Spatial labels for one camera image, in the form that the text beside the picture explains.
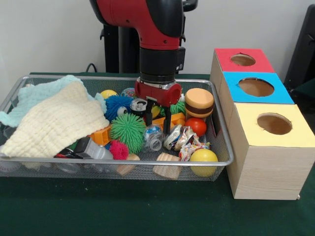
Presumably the red tomato ball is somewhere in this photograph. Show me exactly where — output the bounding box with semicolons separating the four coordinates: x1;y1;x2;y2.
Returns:
184;117;207;137

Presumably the black soda can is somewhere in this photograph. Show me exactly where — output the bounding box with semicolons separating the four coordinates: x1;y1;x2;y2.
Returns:
129;98;148;118

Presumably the large yellow ball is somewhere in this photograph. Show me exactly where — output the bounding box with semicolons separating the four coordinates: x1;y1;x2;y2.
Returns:
189;148;219;177

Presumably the toy burger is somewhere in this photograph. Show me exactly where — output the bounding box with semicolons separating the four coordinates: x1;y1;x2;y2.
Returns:
184;88;215;118

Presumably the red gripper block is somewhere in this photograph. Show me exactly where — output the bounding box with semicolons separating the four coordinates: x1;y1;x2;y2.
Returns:
134;78;183;135

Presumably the cream waffle cloth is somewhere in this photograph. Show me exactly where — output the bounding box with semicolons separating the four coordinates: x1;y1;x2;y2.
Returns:
0;81;110;158

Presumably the shallow wire mesh bin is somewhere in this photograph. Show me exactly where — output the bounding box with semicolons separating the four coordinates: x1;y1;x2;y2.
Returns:
0;75;234;182

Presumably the light blue waffle cloth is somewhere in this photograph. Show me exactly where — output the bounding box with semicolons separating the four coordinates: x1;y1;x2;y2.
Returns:
0;75;108;127

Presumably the dark green table cloth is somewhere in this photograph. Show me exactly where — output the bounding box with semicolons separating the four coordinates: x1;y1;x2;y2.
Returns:
0;71;315;236

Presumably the plain green spiky ball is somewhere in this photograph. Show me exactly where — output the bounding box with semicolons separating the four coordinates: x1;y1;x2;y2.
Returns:
109;113;148;154

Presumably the green spiky ball with eyes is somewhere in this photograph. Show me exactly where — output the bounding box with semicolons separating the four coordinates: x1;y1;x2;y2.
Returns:
169;94;187;115

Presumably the blue spiky ball with eyes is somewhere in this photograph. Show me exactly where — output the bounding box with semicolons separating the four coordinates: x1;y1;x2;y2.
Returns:
104;94;135;122

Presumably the wooden box with three holes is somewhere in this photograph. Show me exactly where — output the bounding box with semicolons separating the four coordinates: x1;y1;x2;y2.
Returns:
210;48;315;200

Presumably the neighbouring green covered table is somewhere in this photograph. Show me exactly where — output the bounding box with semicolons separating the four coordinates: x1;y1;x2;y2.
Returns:
290;81;315;115

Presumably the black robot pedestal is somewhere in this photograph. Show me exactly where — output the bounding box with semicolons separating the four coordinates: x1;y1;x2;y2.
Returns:
99;0;199;74

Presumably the black chair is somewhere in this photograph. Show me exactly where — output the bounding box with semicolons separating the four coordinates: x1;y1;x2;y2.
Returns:
284;4;315;86

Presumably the crushed clear plastic bottle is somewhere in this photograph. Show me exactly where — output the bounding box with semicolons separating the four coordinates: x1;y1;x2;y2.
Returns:
142;124;164;152

